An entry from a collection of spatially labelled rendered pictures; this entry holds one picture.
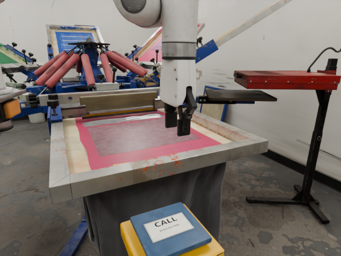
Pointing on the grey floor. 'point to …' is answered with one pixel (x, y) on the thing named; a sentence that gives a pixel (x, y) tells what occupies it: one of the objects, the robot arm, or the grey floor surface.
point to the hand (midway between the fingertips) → (177, 124)
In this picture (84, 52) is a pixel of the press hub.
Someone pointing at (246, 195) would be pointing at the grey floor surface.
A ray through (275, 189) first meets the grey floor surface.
